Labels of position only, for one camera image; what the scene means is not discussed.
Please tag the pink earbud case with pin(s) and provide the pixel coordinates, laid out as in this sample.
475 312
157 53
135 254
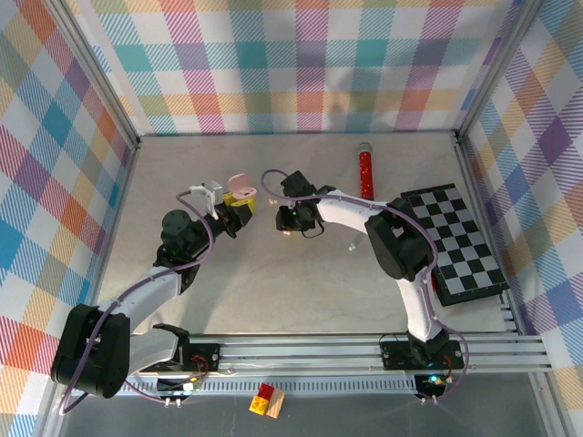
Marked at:
239 184

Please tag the yellow building brick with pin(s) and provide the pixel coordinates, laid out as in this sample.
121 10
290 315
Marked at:
258 405

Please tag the black controller board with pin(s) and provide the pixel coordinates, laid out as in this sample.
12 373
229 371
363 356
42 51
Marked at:
173 386
428 387

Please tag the black grey chessboard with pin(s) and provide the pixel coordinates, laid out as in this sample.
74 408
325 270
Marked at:
460 236

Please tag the long aluminium base rail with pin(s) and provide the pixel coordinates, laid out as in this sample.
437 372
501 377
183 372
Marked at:
296 352

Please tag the aluminium frame post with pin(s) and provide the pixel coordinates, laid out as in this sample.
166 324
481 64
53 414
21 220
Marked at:
98 73
496 68

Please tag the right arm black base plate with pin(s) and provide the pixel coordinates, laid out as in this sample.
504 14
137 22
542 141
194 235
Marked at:
396 357

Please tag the square red building brick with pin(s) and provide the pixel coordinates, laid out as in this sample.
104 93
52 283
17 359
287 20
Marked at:
265 391

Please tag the wooden block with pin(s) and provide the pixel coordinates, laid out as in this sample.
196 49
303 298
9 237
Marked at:
276 407

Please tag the aluminium table side rail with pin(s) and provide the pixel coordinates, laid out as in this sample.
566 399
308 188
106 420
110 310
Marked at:
465 164
120 205

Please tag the red glitter toy microphone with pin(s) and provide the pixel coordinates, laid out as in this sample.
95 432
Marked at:
365 168

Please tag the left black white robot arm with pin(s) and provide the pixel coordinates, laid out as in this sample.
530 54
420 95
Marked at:
91 350

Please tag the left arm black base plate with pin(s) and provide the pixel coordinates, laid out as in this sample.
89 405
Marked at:
205 359

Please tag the left black controller board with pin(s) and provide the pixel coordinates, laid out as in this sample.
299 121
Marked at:
173 386

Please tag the right black controller board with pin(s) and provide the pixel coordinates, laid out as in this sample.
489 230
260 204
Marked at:
428 387

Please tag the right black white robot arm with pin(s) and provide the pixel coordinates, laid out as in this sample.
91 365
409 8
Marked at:
419 309

